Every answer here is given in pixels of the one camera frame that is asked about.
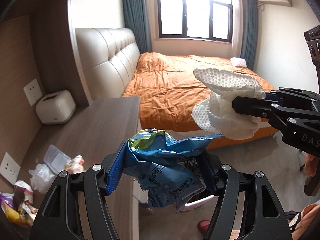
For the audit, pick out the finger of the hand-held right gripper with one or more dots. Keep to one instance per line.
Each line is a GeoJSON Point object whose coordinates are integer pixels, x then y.
{"type": "Point", "coordinates": [292, 93]}
{"type": "Point", "coordinates": [250, 107]}

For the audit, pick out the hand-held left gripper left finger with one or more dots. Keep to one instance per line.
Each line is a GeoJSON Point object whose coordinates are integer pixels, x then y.
{"type": "Point", "coordinates": [115, 172]}

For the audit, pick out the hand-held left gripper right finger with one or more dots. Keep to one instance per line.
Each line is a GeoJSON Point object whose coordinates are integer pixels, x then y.
{"type": "Point", "coordinates": [208, 172]}

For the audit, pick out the white dotted paper towel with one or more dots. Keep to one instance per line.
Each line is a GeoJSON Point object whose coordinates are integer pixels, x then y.
{"type": "Point", "coordinates": [225, 110]}

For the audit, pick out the white trash bin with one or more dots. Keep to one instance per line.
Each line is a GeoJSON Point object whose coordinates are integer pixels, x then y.
{"type": "Point", "coordinates": [197, 203]}

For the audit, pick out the blue snack packet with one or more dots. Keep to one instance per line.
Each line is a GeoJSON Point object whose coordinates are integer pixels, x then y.
{"type": "Point", "coordinates": [165, 165]}

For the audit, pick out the person's right hand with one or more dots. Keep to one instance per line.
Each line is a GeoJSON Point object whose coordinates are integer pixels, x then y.
{"type": "Point", "coordinates": [310, 166]}

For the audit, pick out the white mattress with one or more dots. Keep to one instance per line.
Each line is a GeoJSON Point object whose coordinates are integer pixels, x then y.
{"type": "Point", "coordinates": [265, 126]}

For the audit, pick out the pink yellow snack wrapper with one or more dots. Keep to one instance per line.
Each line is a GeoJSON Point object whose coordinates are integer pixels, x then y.
{"type": "Point", "coordinates": [75, 165]}

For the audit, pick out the folded white towel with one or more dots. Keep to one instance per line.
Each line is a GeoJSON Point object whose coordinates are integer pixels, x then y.
{"type": "Point", "coordinates": [238, 61]}

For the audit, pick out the red slipper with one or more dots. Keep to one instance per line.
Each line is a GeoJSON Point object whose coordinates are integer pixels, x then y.
{"type": "Point", "coordinates": [203, 227]}

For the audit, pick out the clear plastic bag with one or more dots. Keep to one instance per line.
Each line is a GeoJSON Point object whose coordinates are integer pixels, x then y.
{"type": "Point", "coordinates": [41, 178]}

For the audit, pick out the teal curtain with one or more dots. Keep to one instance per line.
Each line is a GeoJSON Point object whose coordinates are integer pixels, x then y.
{"type": "Point", "coordinates": [136, 15]}
{"type": "Point", "coordinates": [248, 27]}

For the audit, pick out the bed with orange cover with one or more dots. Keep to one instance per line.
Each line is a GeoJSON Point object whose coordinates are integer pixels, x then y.
{"type": "Point", "coordinates": [170, 85]}

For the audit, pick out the white tissue box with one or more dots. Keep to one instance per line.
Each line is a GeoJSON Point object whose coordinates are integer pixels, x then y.
{"type": "Point", "coordinates": [56, 107]}

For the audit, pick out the crumpled printed snack wrapper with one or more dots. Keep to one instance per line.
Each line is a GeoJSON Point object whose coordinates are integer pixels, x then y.
{"type": "Point", "coordinates": [28, 211]}

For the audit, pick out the beige padded headboard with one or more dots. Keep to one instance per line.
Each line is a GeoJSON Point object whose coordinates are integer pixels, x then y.
{"type": "Point", "coordinates": [105, 60]}

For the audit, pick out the dark framed window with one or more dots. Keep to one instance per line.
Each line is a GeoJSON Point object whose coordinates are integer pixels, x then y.
{"type": "Point", "coordinates": [195, 8]}

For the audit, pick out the purple snack wrapper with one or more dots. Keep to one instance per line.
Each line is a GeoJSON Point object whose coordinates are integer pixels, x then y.
{"type": "Point", "coordinates": [5, 200]}

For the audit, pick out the brown wooden side panel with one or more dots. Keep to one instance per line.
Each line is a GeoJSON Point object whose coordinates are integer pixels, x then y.
{"type": "Point", "coordinates": [57, 37]}

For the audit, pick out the white wall socket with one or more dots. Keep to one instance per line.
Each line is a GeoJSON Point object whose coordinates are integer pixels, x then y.
{"type": "Point", "coordinates": [32, 92]}
{"type": "Point", "coordinates": [9, 168]}

